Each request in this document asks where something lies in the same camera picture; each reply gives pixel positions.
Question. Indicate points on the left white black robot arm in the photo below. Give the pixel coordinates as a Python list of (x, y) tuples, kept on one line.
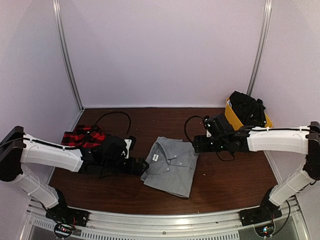
[(18, 149)]

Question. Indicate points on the aluminium frame post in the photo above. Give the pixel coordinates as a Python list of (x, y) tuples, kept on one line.
[(263, 36), (65, 53)]

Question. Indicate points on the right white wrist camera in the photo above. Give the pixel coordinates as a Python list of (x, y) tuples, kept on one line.
[(207, 125)]

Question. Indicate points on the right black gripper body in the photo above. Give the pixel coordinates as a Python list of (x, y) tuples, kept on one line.
[(218, 145)]

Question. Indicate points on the grey long sleeve shirt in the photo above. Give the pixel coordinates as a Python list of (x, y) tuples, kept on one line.
[(172, 165)]

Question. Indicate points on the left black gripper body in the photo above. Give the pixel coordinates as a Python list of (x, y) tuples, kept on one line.
[(112, 165)]

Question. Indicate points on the black clothes in basket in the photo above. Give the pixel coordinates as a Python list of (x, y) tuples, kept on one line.
[(250, 111)]

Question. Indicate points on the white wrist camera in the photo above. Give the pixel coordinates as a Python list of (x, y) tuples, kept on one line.
[(207, 125), (130, 144)]

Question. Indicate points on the front aluminium rail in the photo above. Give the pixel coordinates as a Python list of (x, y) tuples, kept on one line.
[(221, 225)]

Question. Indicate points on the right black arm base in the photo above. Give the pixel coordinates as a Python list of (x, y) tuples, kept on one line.
[(262, 217)]

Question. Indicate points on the right aluminium frame post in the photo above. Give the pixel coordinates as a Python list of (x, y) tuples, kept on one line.
[(263, 36)]

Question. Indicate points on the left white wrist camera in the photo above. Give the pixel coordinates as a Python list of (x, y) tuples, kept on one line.
[(130, 144)]

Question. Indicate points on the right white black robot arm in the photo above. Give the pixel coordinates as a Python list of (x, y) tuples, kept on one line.
[(305, 140)]

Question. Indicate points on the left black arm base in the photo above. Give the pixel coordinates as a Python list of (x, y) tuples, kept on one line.
[(66, 219)]

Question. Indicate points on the red black plaid shirt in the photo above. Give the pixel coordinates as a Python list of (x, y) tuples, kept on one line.
[(85, 136)]

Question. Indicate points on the yellow plastic basket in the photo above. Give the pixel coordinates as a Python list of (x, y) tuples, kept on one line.
[(235, 122)]

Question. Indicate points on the left aluminium frame post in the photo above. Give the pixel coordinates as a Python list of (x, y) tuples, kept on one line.
[(65, 53)]

